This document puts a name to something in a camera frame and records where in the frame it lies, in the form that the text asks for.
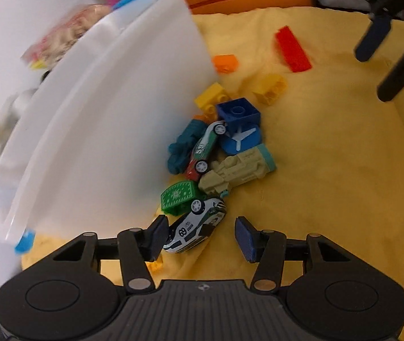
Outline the red long brick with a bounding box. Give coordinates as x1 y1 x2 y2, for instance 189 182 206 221
274 26 312 73

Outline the white plastic storage bin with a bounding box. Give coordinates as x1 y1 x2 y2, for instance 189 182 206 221
0 0 217 246

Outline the white black toy car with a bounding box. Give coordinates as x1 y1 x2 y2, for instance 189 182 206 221
163 197 227 253

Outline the dark blue cube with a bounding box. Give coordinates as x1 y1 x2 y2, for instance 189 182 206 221
216 98 261 135

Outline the yellow open brick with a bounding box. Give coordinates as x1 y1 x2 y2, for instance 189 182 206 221
252 73 287 105

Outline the beige toy train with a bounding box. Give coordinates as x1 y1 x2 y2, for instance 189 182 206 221
198 143 277 198

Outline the large blue brick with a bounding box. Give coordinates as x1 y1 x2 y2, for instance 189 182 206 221
220 124 262 155

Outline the red green toy car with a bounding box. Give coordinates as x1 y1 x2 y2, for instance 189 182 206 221
184 120 227 182

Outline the white plush toy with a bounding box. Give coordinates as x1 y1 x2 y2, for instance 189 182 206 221
0 88 37 156

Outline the teal toy train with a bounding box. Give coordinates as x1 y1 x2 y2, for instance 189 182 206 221
167 118 208 175

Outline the orange brick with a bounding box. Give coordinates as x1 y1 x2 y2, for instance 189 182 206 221
212 54 239 74

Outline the green patterned block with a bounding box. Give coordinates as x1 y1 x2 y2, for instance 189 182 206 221
161 180 206 216

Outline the snack bag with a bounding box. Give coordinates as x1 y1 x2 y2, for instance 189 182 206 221
21 4 112 69

